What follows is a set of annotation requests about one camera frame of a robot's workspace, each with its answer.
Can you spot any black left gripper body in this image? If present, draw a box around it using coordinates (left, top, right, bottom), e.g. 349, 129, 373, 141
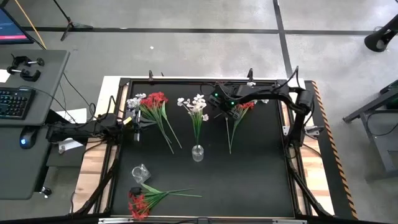
123, 109, 143, 142

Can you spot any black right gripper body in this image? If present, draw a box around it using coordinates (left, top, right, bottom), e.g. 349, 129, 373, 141
208, 86, 246, 121

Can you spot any red artificial flower bunch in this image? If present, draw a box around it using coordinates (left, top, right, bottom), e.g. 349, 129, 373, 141
229, 101, 256, 155
139, 91, 175, 155
127, 188, 203, 222

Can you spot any squat cut-glass clear vase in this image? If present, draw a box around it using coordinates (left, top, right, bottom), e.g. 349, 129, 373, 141
131, 163, 152, 185

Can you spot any tall diamond-cut clear vase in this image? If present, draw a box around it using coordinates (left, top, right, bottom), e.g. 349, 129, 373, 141
191, 144, 205, 163

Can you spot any white paper sheet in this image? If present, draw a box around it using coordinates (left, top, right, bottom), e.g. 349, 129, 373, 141
56, 108, 88, 124
57, 138, 85, 154
0, 68, 12, 83

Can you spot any grey desk top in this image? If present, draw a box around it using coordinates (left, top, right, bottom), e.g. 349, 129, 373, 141
0, 124, 57, 200
0, 49, 71, 127

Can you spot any black computer mouse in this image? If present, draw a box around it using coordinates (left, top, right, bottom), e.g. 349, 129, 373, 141
19, 126, 39, 150

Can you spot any orange black hazard strip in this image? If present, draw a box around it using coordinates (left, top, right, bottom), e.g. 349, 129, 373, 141
310, 80, 359, 220

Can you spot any black C-clamp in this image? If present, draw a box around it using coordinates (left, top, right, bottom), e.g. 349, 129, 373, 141
6, 65, 42, 83
11, 54, 45, 68

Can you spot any black tripod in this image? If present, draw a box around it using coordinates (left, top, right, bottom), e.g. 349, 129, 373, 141
52, 0, 94, 42

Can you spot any black backlit keyboard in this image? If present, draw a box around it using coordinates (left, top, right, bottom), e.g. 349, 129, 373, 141
0, 86, 36, 121

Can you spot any grey metal cart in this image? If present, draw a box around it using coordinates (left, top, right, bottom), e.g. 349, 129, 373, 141
342, 79, 398, 175

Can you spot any computer monitor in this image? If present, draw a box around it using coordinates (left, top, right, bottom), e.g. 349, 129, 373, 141
0, 6, 34, 45

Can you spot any black stand base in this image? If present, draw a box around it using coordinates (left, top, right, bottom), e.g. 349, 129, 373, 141
363, 14, 398, 53

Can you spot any black table frame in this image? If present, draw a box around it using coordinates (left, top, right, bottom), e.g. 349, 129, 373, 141
70, 76, 335, 222

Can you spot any aluminium rail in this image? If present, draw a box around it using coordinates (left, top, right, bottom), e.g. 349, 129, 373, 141
98, 217, 308, 224

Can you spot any yellow cable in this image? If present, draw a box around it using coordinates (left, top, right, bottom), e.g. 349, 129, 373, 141
13, 0, 47, 50

